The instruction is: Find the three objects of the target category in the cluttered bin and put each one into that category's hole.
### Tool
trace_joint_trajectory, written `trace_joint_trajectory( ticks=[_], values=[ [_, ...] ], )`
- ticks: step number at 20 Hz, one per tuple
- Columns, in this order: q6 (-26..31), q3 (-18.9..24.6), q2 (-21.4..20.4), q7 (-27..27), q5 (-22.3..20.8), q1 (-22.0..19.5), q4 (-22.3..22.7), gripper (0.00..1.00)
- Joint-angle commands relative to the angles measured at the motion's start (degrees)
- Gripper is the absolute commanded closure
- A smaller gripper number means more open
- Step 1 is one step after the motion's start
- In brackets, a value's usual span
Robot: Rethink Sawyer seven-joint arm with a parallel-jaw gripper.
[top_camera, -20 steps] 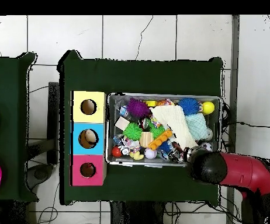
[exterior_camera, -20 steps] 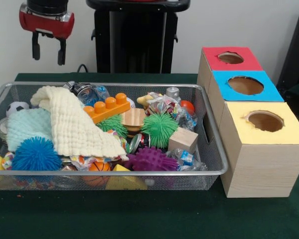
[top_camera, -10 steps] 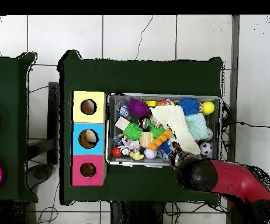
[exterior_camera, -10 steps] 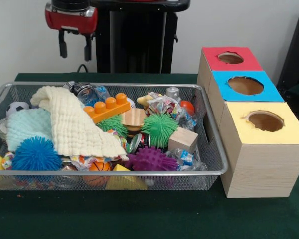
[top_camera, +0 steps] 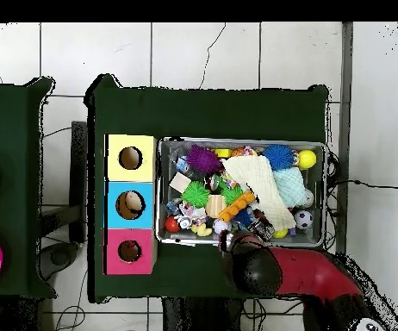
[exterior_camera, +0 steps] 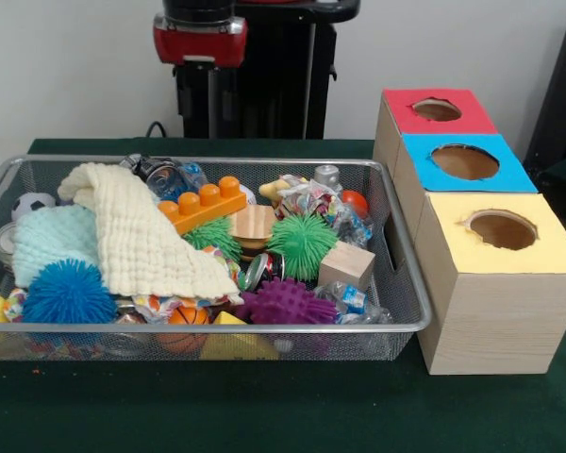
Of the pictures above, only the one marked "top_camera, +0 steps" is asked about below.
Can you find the orange toy building brick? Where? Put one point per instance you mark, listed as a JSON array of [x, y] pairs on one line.
[[237, 206]]

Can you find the cream waffle cloth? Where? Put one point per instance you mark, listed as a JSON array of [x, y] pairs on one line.
[[257, 179]]

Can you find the mint green waffle cloth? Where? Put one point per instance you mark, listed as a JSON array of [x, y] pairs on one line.
[[292, 186]]

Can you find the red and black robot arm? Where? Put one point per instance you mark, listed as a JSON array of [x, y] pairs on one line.
[[305, 272]]

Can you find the wooden box with three holes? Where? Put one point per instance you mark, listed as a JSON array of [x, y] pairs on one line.
[[147, 165]]

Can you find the green spiky rubber ball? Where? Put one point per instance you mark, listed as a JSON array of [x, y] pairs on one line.
[[195, 194], [232, 194]]

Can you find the purple spiky monster toy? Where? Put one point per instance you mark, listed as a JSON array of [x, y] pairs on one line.
[[203, 158]]

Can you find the round wooden block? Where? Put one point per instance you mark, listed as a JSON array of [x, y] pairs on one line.
[[215, 206]]

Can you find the yellow duck plush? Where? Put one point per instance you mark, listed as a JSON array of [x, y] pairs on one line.
[[201, 230]]

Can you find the dark green tablecloth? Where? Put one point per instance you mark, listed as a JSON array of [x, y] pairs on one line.
[[9, 138], [206, 113]]

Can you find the blue spiky rubber ball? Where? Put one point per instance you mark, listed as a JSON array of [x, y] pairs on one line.
[[279, 157]]

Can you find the small soccer ball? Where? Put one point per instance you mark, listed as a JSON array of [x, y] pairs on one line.
[[303, 219]]

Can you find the yellow ball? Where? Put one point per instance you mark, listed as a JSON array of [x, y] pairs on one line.
[[307, 159]]

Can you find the black upright panel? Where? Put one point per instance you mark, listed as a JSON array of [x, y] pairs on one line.
[[78, 179]]

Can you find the dark grey rounded base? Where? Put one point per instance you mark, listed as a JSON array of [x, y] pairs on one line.
[[59, 257]]

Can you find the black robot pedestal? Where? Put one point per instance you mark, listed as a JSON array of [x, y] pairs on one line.
[[202, 317]]

